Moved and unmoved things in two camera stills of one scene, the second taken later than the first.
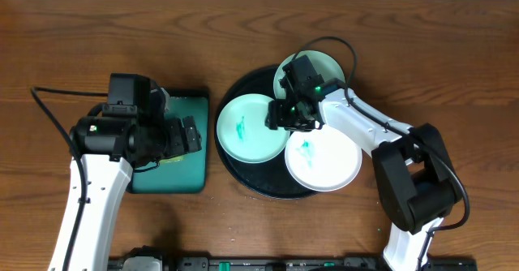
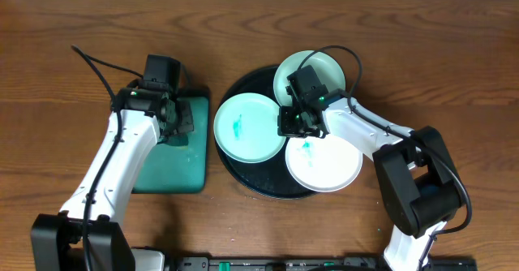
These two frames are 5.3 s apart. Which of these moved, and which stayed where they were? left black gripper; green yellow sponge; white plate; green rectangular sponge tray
Moved: left black gripper; green yellow sponge
Stayed: white plate; green rectangular sponge tray
